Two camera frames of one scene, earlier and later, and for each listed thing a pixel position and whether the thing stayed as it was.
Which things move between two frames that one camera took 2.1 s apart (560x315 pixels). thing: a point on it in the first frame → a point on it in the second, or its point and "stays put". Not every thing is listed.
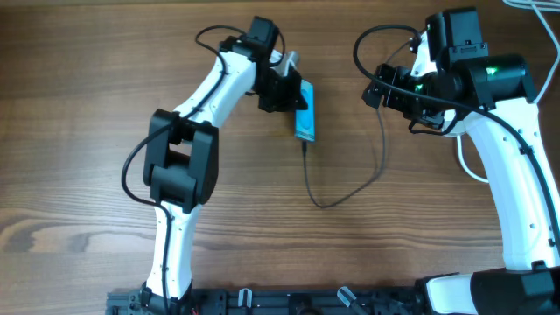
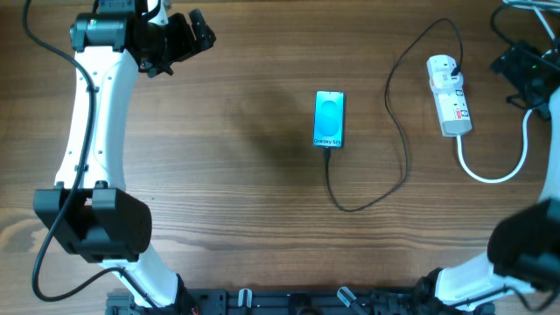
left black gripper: (290, 100) → (187, 45)
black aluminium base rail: (272, 302) stays put
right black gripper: (386, 87) → (518, 64)
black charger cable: (304, 146) → (457, 70)
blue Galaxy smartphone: (304, 120) → (329, 119)
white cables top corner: (549, 5) stays put
